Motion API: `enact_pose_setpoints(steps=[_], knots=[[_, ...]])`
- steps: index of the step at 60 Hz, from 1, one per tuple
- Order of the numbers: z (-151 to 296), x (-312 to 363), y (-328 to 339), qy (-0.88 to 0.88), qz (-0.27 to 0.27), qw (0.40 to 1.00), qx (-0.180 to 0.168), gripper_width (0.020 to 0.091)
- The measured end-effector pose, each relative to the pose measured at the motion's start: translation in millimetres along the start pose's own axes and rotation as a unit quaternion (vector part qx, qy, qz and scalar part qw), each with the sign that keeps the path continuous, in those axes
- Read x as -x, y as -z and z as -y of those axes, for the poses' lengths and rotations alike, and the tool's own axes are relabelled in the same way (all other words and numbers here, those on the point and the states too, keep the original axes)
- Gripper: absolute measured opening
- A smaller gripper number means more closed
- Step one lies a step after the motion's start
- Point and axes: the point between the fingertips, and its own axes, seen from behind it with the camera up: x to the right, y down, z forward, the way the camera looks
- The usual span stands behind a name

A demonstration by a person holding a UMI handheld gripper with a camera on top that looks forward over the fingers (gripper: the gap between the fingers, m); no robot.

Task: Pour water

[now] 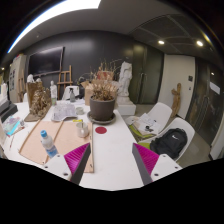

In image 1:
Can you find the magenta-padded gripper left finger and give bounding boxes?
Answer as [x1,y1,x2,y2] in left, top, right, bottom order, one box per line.
[42,142,92,186]

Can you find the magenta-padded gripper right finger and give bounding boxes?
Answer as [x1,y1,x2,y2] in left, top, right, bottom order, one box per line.
[131,142,184,186]

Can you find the blue-capped white drink bottle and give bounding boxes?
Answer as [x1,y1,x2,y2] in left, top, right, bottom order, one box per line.
[40,129,59,159]

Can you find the tan wooden board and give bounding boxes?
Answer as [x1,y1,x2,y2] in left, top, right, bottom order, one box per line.
[18,119,95,174]

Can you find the white mug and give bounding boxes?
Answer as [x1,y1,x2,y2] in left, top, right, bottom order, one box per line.
[75,121,90,139]

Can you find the black backpack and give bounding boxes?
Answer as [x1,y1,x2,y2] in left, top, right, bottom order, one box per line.
[149,127,189,160]

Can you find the flat round red coaster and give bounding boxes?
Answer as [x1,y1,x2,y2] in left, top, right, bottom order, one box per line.
[94,126,108,135]

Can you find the stack of papers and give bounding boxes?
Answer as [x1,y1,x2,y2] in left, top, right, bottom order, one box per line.
[133,112,163,135]

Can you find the grey plant saucer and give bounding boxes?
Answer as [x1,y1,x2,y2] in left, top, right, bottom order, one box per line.
[86,110,117,126]

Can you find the white chair with papers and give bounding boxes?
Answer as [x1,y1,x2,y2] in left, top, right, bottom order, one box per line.
[125,101,173,141]

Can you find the white chair with backpack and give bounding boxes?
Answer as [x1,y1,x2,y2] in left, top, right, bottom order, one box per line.
[138,117,196,162]

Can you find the dried plant in grey pot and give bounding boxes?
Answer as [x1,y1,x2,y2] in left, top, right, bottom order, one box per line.
[87,59,118,122]

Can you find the grey spray bottle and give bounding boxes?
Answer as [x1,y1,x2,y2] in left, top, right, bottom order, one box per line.
[68,88,77,103]

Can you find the cardboard box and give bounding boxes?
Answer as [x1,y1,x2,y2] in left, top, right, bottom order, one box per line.
[80,79,96,106]

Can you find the wooden figure sculpture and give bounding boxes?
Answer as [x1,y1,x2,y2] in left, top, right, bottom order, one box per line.
[170,82,183,118]

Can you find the bronze relief sculpture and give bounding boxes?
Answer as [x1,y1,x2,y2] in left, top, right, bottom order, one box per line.
[23,81,53,123]

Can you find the white chair behind table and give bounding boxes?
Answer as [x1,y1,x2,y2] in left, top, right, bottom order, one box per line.
[63,85,81,100]

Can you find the colourful book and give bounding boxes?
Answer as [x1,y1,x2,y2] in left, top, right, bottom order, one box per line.
[1,115,23,137]

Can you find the wooden easel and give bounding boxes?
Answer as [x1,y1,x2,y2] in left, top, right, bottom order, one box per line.
[56,64,74,100]

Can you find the large white plaster statue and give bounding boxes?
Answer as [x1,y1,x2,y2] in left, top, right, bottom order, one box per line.
[118,60,134,105]

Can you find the white plaster bust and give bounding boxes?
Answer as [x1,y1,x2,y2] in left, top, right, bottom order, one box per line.
[26,73,36,84]

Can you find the recessed ceiling spotlights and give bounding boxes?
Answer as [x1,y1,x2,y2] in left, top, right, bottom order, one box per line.
[157,39,205,48]

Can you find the long ceiling light panel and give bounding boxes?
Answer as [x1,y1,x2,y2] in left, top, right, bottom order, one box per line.
[7,0,102,54]

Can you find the white pedestal block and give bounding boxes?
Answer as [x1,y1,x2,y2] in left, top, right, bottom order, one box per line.
[116,102,137,116]

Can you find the black wall screen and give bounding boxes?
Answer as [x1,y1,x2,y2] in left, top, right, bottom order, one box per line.
[27,46,64,77]

